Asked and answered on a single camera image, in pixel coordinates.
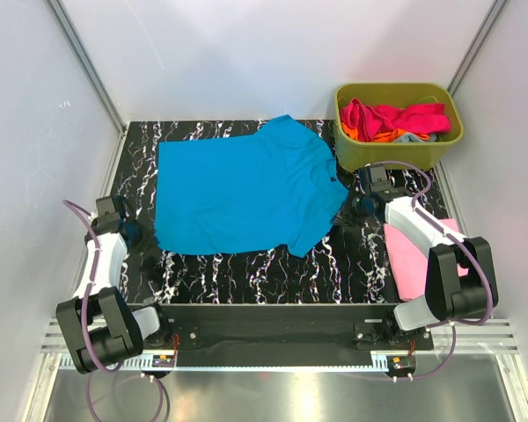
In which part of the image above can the magenta t shirt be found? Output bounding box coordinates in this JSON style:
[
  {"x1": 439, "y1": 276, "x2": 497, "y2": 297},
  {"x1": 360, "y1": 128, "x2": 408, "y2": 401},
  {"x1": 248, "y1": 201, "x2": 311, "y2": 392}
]
[{"x1": 339, "y1": 98, "x2": 451, "y2": 143}]

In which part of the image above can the grey t shirt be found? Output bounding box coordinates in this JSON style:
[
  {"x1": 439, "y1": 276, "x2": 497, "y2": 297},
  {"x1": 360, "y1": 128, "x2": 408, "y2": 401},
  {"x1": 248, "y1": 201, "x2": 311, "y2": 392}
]
[{"x1": 393, "y1": 133, "x2": 437, "y2": 143}]

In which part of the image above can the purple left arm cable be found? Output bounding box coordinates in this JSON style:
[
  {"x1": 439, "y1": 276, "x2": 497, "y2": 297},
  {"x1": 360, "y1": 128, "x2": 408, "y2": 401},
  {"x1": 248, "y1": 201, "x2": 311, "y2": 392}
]
[{"x1": 62, "y1": 199, "x2": 171, "y2": 420}]

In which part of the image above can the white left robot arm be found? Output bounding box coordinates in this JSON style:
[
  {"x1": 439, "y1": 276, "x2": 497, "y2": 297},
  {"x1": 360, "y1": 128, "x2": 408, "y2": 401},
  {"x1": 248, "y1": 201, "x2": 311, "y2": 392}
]
[{"x1": 55, "y1": 195, "x2": 172, "y2": 375}]

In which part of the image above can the orange t shirt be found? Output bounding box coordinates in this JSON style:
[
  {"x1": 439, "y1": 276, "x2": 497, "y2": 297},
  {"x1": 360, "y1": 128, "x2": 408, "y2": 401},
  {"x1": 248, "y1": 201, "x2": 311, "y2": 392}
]
[{"x1": 341, "y1": 123, "x2": 411, "y2": 143}]

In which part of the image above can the blue t shirt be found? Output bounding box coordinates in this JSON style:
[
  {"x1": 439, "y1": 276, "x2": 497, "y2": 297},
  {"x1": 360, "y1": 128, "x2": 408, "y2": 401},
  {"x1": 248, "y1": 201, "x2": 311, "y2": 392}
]
[{"x1": 154, "y1": 115, "x2": 348, "y2": 258}]

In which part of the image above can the white slotted cable duct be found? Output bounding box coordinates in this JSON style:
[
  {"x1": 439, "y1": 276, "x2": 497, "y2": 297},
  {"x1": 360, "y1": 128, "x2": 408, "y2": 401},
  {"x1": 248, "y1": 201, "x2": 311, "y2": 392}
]
[{"x1": 59, "y1": 353, "x2": 391, "y2": 374}]

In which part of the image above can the olive green plastic bin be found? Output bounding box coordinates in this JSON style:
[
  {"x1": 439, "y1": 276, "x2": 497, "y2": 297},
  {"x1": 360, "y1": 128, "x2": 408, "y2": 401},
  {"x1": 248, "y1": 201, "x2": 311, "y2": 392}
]
[{"x1": 334, "y1": 83, "x2": 464, "y2": 171}]

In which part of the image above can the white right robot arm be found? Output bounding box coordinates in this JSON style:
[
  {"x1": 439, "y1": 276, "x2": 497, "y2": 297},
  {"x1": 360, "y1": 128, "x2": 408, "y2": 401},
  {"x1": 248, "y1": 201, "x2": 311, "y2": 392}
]
[{"x1": 332, "y1": 161, "x2": 498, "y2": 349}]

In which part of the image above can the black marble pattern mat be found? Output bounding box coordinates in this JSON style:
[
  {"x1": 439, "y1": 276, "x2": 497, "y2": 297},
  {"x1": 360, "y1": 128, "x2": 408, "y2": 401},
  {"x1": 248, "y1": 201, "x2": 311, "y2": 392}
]
[{"x1": 82, "y1": 120, "x2": 473, "y2": 305}]

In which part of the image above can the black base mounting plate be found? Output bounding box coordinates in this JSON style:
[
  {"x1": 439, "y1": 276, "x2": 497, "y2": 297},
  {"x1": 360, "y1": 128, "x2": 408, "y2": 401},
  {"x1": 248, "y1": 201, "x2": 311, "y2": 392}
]
[{"x1": 161, "y1": 304, "x2": 434, "y2": 362}]

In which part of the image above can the folded pink t shirt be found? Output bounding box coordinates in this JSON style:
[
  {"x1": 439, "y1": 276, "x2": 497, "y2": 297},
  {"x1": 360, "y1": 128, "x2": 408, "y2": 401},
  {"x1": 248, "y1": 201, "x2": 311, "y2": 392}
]
[{"x1": 384, "y1": 214, "x2": 451, "y2": 302}]

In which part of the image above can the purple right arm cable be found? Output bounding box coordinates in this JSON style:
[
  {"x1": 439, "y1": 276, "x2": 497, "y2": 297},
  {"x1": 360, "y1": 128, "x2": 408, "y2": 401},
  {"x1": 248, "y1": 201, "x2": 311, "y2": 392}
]
[{"x1": 367, "y1": 160, "x2": 499, "y2": 382}]

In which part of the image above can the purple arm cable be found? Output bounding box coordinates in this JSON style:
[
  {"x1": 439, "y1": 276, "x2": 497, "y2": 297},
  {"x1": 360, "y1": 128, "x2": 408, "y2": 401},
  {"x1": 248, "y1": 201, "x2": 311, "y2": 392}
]
[
  {"x1": 62, "y1": 199, "x2": 171, "y2": 420},
  {"x1": 367, "y1": 160, "x2": 499, "y2": 382}
]

